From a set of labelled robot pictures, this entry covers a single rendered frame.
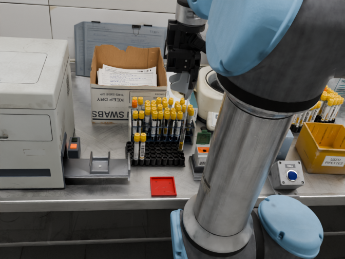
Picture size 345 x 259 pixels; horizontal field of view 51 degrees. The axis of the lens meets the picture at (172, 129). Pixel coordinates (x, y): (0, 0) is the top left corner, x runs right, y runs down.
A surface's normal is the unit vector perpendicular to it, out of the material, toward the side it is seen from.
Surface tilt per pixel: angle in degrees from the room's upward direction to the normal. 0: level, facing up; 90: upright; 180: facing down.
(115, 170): 0
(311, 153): 90
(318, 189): 0
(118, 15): 90
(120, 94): 95
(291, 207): 8
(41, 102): 89
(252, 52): 104
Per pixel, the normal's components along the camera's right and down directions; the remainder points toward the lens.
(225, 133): -0.84, 0.29
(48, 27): 0.11, 0.61
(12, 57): 0.11, -0.79
